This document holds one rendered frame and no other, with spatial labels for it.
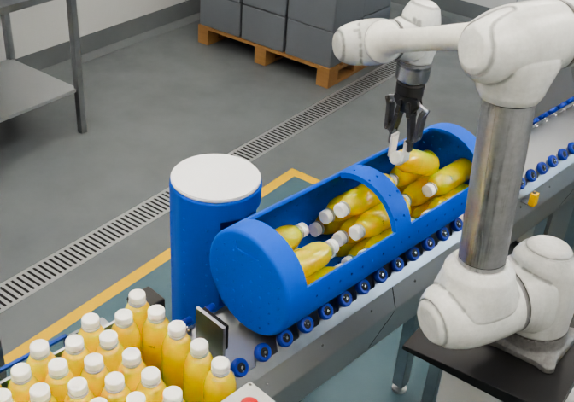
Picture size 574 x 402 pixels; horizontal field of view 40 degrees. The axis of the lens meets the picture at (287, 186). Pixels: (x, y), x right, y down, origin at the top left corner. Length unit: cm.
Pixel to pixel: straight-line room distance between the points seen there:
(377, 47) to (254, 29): 388
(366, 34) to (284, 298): 65
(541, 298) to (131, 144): 329
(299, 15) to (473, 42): 407
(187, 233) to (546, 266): 109
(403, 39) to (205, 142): 299
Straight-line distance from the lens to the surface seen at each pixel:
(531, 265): 180
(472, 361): 190
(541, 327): 186
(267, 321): 190
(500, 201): 159
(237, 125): 490
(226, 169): 244
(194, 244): 240
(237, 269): 190
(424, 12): 198
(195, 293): 251
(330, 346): 209
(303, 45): 550
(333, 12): 529
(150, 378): 166
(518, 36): 142
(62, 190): 430
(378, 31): 188
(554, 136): 318
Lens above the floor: 230
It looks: 32 degrees down
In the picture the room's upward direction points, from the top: 4 degrees clockwise
